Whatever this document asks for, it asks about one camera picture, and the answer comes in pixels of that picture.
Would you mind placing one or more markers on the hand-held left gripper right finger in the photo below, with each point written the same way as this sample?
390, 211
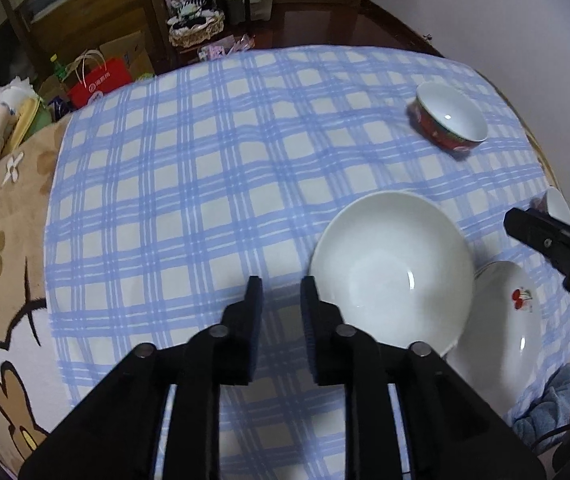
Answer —
310, 330

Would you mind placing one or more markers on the blue fleece cloth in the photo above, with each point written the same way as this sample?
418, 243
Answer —
550, 405

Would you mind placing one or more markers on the green plastic bottle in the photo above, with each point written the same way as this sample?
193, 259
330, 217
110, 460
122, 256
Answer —
57, 65

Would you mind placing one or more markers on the brown cartoon blanket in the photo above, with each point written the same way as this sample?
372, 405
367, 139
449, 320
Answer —
5, 285

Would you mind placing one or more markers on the small red patterned bowl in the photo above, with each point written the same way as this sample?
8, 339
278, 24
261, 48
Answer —
450, 110

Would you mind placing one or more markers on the small cherry print plate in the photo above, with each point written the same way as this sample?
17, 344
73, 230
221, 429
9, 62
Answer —
500, 340

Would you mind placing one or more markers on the pink wrapped packets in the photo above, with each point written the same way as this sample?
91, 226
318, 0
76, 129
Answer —
227, 47

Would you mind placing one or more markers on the yellow green cushion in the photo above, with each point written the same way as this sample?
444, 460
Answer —
27, 120

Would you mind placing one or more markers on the large white bowl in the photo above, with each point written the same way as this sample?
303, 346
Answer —
390, 260

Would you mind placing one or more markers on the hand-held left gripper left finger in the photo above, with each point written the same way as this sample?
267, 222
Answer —
255, 320

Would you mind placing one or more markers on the plain white plate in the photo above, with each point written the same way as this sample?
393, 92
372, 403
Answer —
560, 207

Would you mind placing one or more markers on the wicker basket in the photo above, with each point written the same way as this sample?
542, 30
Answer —
195, 27

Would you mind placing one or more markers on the brown cardboard box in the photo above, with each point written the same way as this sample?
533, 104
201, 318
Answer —
130, 55

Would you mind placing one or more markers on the blue checked cloth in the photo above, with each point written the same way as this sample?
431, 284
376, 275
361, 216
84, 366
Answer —
215, 185

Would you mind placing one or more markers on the red paper bag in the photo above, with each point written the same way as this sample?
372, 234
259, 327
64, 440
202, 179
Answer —
102, 82

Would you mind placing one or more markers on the dark blue packet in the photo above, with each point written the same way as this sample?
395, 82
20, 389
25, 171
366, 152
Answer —
60, 107

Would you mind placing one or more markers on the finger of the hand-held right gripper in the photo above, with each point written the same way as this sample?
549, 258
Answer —
540, 232

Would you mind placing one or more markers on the wooden cabinet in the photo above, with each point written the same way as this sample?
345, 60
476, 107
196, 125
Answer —
80, 5

